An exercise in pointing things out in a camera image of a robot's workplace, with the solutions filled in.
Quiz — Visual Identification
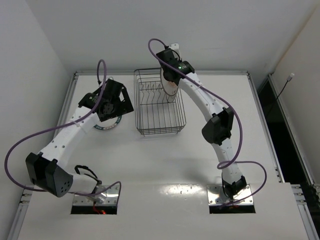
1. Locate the orange sunburst plate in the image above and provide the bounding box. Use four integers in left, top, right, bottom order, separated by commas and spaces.
160, 67, 179, 95

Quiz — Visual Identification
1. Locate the white plate grey flower pattern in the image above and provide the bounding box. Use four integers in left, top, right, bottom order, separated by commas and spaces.
165, 89, 179, 103

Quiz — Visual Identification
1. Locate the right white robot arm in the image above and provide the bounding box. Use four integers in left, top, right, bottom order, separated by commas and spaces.
156, 45, 247, 200

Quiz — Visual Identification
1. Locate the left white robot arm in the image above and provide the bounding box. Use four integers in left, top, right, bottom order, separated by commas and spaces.
25, 78, 134, 198

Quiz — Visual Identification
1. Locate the green rimmed white plate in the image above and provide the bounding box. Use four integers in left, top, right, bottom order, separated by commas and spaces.
94, 116, 122, 131

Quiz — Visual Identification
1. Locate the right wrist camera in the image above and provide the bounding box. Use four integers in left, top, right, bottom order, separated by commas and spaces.
177, 60, 195, 75

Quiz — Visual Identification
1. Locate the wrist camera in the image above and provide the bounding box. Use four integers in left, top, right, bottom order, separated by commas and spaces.
78, 92, 99, 110
177, 60, 195, 75

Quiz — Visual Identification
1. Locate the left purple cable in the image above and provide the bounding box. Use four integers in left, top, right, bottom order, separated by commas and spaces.
4, 59, 122, 196

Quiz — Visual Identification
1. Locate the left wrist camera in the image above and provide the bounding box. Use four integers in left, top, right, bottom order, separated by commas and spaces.
78, 92, 99, 110

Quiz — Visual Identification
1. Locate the grey wire dish rack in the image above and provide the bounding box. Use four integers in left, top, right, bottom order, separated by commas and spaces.
133, 68, 187, 136

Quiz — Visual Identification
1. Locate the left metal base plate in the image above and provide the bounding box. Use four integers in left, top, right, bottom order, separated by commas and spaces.
72, 182, 121, 207

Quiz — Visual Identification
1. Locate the metal base plate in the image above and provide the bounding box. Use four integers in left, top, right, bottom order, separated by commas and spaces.
207, 184, 254, 207
72, 182, 121, 207

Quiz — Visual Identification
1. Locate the black cable white plug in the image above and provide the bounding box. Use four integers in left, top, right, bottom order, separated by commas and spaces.
265, 72, 295, 119

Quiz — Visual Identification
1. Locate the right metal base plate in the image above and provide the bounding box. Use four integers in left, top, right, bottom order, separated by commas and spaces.
207, 184, 254, 207

